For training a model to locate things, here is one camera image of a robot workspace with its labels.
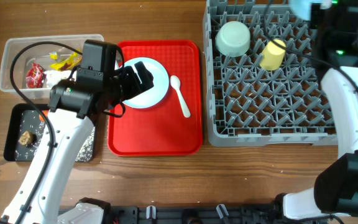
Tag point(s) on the yellow plastic cup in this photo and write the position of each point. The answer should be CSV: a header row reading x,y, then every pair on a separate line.
x,y
273,55

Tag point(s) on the light blue plate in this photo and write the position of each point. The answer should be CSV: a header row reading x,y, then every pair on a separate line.
x,y
160,80

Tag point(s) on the gold foil wrapper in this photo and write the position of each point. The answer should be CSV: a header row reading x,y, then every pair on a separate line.
x,y
68,63

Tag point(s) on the light blue bowl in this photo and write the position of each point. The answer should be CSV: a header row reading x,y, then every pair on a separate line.
x,y
301,8

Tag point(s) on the grey dishwasher rack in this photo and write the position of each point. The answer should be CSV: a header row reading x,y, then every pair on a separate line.
x,y
250,106

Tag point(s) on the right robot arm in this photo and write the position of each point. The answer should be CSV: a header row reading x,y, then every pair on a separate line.
x,y
335,59

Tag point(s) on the clear plastic bin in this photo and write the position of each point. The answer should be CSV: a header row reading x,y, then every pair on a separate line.
x,y
39,55

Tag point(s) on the black food waste tray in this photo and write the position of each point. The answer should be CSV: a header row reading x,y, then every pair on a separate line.
x,y
9,145

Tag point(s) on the spilled white rice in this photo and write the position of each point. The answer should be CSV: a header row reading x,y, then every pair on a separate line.
x,y
29,121

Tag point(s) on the red snack wrapper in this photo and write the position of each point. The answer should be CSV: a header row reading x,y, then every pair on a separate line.
x,y
35,76

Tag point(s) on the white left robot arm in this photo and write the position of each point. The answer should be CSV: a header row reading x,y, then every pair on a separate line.
x,y
74,109

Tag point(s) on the mint green bowl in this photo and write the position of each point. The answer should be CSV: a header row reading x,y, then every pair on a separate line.
x,y
233,39

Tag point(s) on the white plastic spoon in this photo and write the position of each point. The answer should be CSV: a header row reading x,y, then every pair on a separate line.
x,y
175,84

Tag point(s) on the red plastic tray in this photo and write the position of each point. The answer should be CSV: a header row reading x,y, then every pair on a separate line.
x,y
162,130

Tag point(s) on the white tissue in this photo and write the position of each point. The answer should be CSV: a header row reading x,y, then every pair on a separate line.
x,y
52,77

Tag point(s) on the brown food lump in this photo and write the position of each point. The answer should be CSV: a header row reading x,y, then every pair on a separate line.
x,y
27,139

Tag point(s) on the orange carrot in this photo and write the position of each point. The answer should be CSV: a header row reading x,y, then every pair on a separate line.
x,y
43,116

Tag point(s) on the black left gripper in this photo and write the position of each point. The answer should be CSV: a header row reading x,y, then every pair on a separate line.
x,y
132,83

